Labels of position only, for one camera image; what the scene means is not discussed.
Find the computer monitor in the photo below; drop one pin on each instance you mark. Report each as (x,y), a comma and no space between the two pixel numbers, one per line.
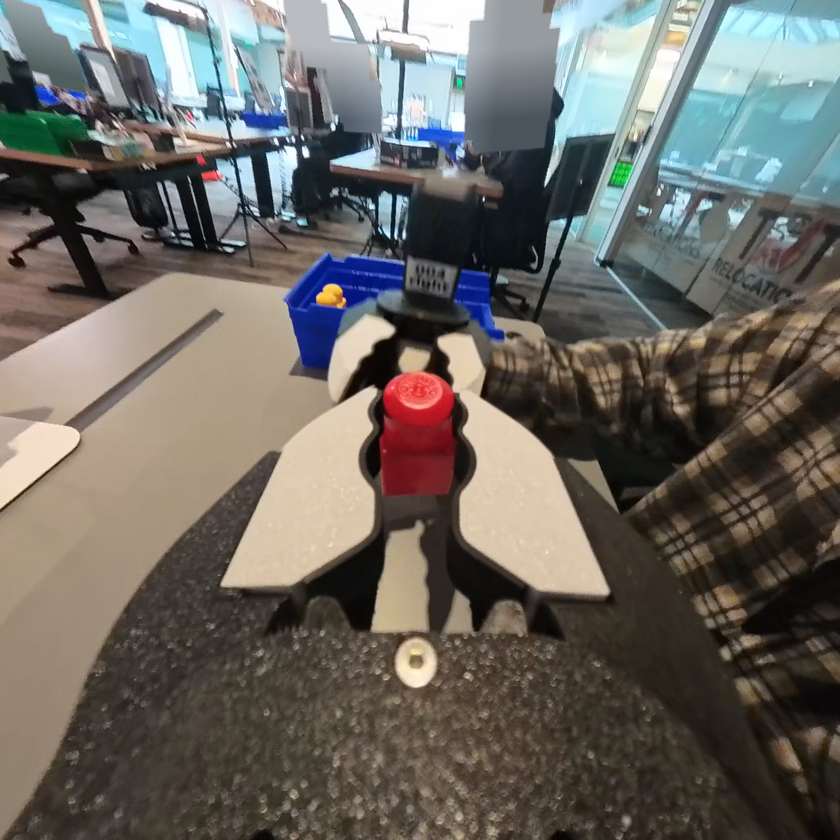
(105,79)

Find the red one-stud toy block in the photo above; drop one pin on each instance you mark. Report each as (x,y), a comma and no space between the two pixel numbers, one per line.
(417,459)

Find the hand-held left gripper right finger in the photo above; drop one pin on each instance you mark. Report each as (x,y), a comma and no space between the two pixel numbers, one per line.
(531,518)

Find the black board on stand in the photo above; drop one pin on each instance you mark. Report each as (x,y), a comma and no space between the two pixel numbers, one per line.
(577,177)

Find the black equipment box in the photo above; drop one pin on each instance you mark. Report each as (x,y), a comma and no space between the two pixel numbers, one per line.
(410,152)

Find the blue plastic bin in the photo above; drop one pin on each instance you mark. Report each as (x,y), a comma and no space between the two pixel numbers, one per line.
(315,341)
(262,120)
(439,136)

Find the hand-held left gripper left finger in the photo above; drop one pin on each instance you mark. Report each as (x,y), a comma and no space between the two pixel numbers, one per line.
(308,512)

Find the green box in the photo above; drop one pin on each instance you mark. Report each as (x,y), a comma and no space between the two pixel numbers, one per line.
(33,131)

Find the person's plaid shirt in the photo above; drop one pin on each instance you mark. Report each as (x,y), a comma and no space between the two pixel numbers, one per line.
(754,558)

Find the wooden office desk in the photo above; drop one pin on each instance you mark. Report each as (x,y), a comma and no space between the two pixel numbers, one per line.
(216,134)
(367,169)
(98,161)

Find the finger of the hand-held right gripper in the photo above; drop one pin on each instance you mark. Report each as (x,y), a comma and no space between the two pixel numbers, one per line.
(351,358)
(467,364)

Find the black tripod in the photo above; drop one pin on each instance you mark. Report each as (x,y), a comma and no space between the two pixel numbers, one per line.
(232,141)

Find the black office chair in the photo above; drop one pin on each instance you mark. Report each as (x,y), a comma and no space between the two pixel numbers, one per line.
(65,197)

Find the white tablet stand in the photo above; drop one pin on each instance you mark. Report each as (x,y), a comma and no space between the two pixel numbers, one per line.
(33,453)

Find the pile of toy blocks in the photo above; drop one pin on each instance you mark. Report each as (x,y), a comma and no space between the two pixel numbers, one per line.
(330,296)

